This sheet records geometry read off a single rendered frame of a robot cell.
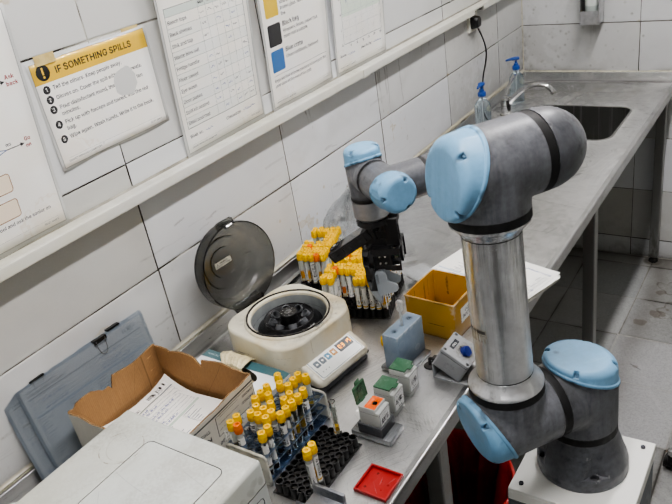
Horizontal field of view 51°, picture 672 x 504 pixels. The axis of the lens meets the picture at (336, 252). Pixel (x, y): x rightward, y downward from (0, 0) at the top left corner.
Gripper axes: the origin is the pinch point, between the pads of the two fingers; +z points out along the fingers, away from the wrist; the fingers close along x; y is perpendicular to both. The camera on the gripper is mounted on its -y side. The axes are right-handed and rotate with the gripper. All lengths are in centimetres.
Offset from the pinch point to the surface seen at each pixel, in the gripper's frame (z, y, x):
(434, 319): 11.8, 10.3, 7.8
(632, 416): 107, 64, 80
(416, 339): 11.1, 7.2, -0.7
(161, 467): -15, -18, -65
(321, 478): 12.6, -5.8, -40.6
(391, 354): 11.0, 2.3, -6.1
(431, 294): 13.2, 8.2, 20.9
